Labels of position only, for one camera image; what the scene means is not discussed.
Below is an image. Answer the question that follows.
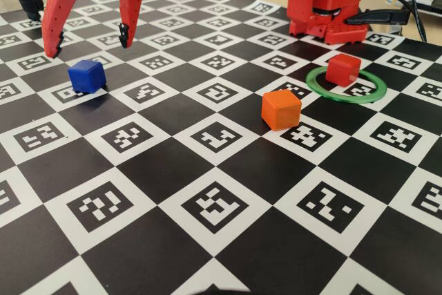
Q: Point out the blue cube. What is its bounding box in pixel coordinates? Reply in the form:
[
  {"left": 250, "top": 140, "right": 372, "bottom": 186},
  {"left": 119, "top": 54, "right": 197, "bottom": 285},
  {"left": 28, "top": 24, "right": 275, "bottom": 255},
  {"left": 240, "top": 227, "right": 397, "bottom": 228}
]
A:
[{"left": 67, "top": 59, "right": 107, "bottom": 95}]

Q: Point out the red cube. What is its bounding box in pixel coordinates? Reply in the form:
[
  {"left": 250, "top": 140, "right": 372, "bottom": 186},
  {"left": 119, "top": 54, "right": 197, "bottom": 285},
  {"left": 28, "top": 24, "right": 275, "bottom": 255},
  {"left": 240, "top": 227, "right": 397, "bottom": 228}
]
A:
[{"left": 325, "top": 54, "right": 362, "bottom": 88}]

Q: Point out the orange cube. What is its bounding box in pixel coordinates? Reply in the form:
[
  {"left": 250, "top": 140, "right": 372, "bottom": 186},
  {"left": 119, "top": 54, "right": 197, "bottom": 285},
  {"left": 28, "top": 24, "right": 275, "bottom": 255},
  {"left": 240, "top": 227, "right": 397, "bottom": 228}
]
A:
[{"left": 260, "top": 88, "right": 302, "bottom": 131}]

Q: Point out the black white marker checkerboard mat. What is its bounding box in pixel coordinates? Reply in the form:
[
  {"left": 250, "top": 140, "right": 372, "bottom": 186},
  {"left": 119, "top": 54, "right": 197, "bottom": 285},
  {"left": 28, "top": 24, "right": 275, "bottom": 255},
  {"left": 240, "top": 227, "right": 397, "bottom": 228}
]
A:
[{"left": 0, "top": 0, "right": 442, "bottom": 295}]

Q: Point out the black table clamp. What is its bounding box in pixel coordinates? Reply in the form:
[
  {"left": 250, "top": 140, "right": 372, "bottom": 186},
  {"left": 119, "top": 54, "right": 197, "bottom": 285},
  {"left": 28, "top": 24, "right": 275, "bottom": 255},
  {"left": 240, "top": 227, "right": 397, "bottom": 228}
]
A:
[{"left": 346, "top": 9, "right": 412, "bottom": 27}]

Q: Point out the green ring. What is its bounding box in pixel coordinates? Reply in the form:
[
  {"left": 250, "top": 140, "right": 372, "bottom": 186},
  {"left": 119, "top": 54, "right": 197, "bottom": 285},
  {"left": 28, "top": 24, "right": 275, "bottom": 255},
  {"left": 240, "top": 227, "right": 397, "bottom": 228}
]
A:
[{"left": 305, "top": 66, "right": 387, "bottom": 104}]

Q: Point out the thick black cable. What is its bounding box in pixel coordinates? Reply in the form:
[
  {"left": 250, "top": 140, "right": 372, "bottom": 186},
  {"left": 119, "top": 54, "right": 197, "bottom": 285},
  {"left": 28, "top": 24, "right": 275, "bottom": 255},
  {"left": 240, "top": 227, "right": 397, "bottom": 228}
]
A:
[{"left": 368, "top": 0, "right": 428, "bottom": 42}]

